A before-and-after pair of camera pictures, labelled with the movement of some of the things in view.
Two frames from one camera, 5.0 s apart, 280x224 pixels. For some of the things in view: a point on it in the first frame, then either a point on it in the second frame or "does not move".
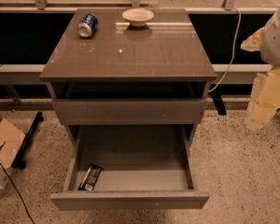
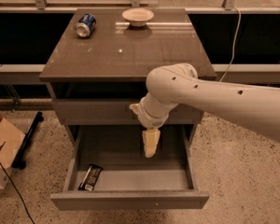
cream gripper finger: x=253 y=42 -> x=135 y=107
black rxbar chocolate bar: x=91 y=178 does not move
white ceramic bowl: x=137 y=17 does not move
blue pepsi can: x=86 y=25 does not move
